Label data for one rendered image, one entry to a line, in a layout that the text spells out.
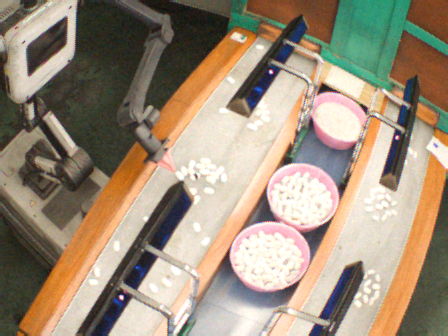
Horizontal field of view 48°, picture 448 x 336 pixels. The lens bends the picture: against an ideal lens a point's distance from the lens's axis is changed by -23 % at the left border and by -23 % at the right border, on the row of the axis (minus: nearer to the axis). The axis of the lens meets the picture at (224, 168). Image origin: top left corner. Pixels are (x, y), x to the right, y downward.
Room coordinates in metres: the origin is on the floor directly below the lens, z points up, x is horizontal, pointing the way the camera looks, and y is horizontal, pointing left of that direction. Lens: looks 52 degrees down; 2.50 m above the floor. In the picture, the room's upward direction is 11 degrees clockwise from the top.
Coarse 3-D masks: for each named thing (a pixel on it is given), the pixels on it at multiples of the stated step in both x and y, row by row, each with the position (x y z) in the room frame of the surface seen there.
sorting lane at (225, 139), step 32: (256, 64) 1.95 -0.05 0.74; (288, 64) 2.00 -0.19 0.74; (224, 96) 1.72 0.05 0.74; (288, 96) 1.79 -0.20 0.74; (192, 128) 1.53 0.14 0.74; (224, 128) 1.55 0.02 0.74; (224, 160) 1.41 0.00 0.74; (256, 160) 1.44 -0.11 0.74; (160, 192) 1.23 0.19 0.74; (224, 192) 1.28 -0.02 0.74; (128, 224) 1.07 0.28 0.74; (192, 224) 1.13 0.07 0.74; (192, 256) 1.00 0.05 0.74; (96, 288) 0.77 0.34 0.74; (160, 288) 0.85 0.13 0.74; (64, 320) 0.59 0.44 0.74; (128, 320) 0.68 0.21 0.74; (160, 320) 0.72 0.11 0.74
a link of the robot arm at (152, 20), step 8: (88, 0) 1.65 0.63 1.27; (104, 0) 1.67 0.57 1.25; (112, 0) 1.67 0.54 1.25; (120, 0) 1.68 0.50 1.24; (128, 0) 1.71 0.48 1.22; (136, 0) 1.74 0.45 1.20; (120, 8) 1.69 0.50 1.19; (128, 8) 1.69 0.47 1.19; (136, 8) 1.71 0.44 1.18; (144, 8) 1.74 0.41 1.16; (136, 16) 1.71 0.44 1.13; (144, 16) 1.72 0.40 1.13; (152, 16) 1.74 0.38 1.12; (160, 16) 1.76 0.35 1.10; (168, 16) 1.79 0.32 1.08; (152, 24) 1.73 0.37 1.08; (160, 24) 1.74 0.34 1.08; (168, 24) 1.75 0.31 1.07; (152, 32) 1.74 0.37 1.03; (160, 32) 1.69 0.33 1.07
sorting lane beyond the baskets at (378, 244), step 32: (384, 128) 1.76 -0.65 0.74; (416, 128) 1.82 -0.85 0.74; (384, 160) 1.57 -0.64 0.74; (416, 160) 1.62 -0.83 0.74; (384, 192) 1.41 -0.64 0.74; (416, 192) 1.44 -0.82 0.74; (352, 224) 1.23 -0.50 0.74; (384, 224) 1.25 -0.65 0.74; (352, 256) 1.09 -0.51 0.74; (384, 256) 1.10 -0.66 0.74; (320, 288) 0.94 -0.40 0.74; (384, 288) 0.96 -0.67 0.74; (352, 320) 0.81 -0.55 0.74
